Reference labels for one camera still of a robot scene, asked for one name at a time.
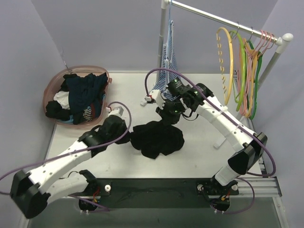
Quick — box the black tank top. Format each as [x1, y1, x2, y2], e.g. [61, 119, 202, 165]
[130, 121, 185, 160]

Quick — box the yellow plastic hanger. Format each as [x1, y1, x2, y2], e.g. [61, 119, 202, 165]
[216, 27, 234, 105]

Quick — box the blue striped tank top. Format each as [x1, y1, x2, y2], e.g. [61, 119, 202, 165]
[140, 20, 181, 106]

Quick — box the light blue hanger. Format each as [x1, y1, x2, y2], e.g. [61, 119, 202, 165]
[166, 0, 174, 62]

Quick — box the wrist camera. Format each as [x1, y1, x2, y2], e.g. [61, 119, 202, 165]
[106, 106, 124, 118]
[144, 90, 166, 110]

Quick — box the pink hanger bundle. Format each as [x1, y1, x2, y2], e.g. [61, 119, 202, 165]
[233, 31, 275, 117]

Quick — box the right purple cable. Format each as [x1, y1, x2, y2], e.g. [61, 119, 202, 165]
[144, 68, 277, 216]

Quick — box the pile of dark clothes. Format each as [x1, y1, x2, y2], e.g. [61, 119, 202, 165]
[45, 72, 108, 125]

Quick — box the pink laundry basket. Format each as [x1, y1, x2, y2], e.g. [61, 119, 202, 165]
[42, 66, 112, 129]

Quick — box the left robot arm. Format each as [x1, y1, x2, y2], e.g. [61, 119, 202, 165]
[9, 114, 129, 219]

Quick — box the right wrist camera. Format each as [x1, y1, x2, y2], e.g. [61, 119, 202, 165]
[144, 90, 166, 110]

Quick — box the lime green hanger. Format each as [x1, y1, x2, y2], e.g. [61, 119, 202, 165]
[229, 30, 247, 111]

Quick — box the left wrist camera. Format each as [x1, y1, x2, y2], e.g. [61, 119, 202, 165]
[106, 106, 124, 118]

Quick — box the dark green hanger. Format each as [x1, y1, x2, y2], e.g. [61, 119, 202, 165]
[245, 51, 263, 120]

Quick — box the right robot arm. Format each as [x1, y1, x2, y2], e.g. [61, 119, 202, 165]
[149, 78, 267, 194]

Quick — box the silver clothes rack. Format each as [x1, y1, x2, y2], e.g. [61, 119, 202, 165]
[140, 0, 294, 149]

